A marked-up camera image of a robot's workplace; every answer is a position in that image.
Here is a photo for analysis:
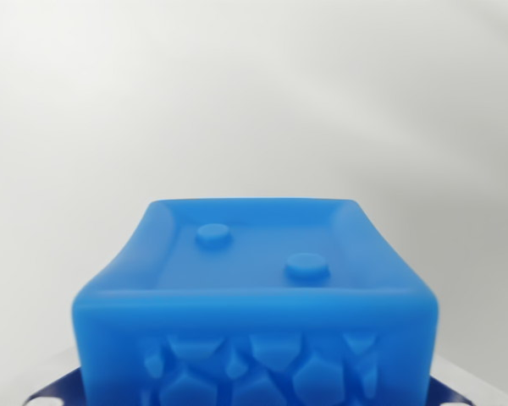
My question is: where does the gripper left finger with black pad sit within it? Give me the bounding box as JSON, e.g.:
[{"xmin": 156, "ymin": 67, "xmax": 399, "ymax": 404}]
[{"xmin": 19, "ymin": 344, "xmax": 86, "ymax": 406}]

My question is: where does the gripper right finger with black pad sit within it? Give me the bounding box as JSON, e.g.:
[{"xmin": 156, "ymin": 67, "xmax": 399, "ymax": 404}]
[{"xmin": 430, "ymin": 357, "xmax": 497, "ymax": 406}]

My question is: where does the blue textured cube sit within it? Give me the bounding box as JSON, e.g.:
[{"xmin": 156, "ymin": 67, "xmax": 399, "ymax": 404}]
[{"xmin": 70, "ymin": 198, "xmax": 440, "ymax": 406}]

